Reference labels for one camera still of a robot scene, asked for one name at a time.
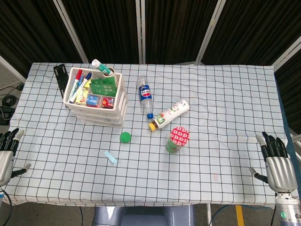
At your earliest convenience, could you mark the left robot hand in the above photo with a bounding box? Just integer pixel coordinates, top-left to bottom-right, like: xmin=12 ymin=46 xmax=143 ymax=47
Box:
xmin=0 ymin=128 xmax=32 ymax=187

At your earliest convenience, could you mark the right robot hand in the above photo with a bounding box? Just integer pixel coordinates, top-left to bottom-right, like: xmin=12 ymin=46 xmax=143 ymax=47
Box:
xmin=249 ymin=131 xmax=298 ymax=193

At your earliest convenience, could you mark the clear plastic storage box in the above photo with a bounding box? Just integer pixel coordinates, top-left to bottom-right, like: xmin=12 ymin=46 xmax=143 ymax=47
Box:
xmin=70 ymin=109 xmax=123 ymax=120

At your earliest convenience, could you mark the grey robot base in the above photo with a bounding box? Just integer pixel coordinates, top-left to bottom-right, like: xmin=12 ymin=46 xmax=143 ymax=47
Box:
xmin=93 ymin=204 xmax=196 ymax=226

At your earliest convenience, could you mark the black floor device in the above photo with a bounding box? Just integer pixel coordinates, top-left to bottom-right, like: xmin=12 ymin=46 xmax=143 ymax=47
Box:
xmin=0 ymin=105 xmax=16 ymax=126

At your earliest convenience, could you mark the white table leg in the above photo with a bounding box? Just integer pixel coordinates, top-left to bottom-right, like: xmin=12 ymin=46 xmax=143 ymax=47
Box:
xmin=206 ymin=203 xmax=213 ymax=226

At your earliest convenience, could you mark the checked light blue tablecloth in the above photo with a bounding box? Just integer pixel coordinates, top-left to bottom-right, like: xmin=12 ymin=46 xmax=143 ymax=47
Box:
xmin=0 ymin=62 xmax=295 ymax=208

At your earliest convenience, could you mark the green Pringles can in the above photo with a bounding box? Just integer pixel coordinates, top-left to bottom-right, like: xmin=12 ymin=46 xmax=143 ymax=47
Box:
xmin=165 ymin=126 xmax=190 ymax=155

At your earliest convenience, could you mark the red-capped whiteboard marker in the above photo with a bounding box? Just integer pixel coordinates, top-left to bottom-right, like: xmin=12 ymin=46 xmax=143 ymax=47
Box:
xmin=69 ymin=69 xmax=83 ymax=103

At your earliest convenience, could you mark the blue-capped whiteboard marker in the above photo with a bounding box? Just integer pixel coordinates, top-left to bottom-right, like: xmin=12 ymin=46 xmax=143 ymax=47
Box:
xmin=70 ymin=72 xmax=93 ymax=104

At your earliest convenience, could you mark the green tea packet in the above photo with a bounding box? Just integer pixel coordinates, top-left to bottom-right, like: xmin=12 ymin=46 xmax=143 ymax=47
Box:
xmin=90 ymin=77 xmax=116 ymax=86
xmin=90 ymin=82 xmax=119 ymax=97

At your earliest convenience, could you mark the yellow-capped tea bottle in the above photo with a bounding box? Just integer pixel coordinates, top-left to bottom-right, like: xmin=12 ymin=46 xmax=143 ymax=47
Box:
xmin=148 ymin=99 xmax=190 ymax=131

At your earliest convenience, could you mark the white green tube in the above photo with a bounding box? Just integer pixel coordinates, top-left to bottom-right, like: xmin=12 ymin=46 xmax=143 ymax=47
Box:
xmin=91 ymin=58 xmax=111 ymax=76

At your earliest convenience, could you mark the empty Pepsi bottle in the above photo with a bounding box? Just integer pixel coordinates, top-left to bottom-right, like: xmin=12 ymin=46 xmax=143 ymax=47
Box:
xmin=136 ymin=74 xmax=155 ymax=119

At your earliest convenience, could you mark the black folding screen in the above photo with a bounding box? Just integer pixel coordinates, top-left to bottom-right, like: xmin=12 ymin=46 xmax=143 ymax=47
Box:
xmin=0 ymin=0 xmax=301 ymax=139

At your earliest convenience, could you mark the black coiled floor cable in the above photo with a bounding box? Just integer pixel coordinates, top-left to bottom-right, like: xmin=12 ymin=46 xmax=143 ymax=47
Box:
xmin=1 ymin=95 xmax=19 ymax=107

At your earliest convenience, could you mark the blue floor cable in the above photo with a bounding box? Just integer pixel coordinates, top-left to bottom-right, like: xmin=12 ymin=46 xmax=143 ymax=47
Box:
xmin=211 ymin=204 xmax=276 ymax=226

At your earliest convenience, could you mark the black plastic bracket strip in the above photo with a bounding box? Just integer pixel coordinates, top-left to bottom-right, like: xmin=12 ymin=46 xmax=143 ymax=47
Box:
xmin=53 ymin=64 xmax=70 ymax=104

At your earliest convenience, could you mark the white drawer organizer box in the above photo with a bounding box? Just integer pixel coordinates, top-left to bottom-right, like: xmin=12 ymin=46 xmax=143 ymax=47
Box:
xmin=63 ymin=67 xmax=129 ymax=128

